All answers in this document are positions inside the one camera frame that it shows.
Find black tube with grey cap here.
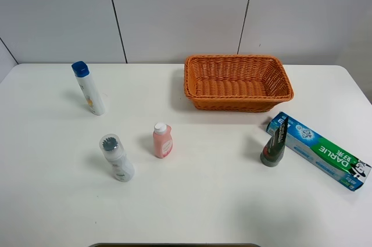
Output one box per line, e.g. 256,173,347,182
260,117,288,167

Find orange woven plastic basket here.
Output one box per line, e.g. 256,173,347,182
184,55,294,113

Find green Darlie toothpaste box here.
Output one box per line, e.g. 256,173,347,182
266,112,371,191

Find small pink bottle white cap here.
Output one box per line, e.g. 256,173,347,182
153,122,173,159

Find white bottle with clear cap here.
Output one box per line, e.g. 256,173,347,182
99,134,135,182

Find white bottle with blue cap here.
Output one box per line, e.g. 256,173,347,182
71,61,106,116

